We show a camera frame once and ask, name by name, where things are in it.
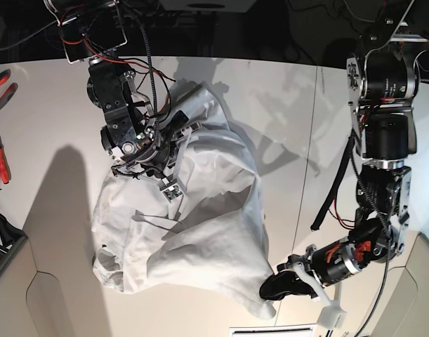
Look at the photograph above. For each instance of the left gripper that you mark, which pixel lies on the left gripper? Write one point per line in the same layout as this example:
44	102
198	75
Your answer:
318	274

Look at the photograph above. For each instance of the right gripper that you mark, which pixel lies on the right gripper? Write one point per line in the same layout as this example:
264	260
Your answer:
157	150

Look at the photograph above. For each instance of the white t-shirt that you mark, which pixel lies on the white t-shirt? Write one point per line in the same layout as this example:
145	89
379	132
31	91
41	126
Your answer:
212	237

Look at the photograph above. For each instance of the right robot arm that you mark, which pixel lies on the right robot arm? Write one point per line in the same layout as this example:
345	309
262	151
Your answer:
111	36

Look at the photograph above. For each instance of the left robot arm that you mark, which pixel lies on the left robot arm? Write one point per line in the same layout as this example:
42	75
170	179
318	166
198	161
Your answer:
383	79

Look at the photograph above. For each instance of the grey bin left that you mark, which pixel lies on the grey bin left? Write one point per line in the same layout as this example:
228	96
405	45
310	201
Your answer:
11	241

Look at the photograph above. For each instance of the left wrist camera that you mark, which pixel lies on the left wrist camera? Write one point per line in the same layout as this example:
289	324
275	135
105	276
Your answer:
332	316

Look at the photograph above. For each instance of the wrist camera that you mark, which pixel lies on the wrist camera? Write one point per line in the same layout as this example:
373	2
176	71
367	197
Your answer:
172	191
332	316

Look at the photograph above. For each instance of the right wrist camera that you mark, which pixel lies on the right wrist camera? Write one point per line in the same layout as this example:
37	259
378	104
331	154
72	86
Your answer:
172	191

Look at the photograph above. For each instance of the red handled screwdriver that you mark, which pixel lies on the red handled screwdriver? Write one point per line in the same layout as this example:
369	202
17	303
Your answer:
5	174

